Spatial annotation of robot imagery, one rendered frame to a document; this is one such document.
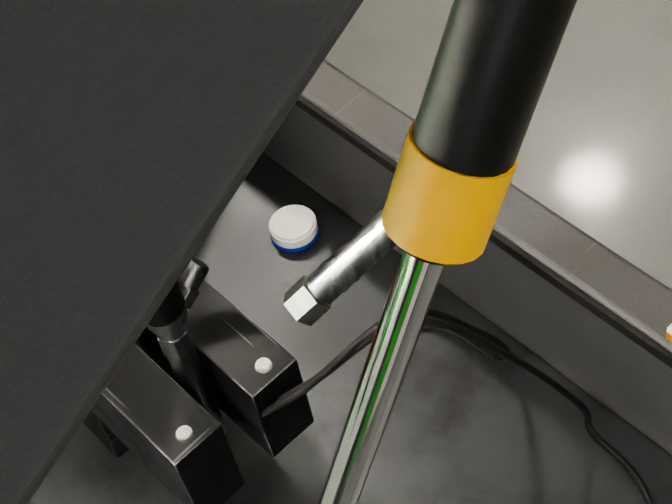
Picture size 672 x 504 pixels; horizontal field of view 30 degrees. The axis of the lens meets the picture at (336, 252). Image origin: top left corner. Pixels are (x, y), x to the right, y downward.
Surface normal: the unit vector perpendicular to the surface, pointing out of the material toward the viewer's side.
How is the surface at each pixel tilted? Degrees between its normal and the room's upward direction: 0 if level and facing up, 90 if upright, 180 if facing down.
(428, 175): 65
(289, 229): 0
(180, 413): 0
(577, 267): 0
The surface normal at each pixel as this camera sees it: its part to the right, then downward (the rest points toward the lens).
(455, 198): -0.01, 0.61
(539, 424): -0.12, -0.59
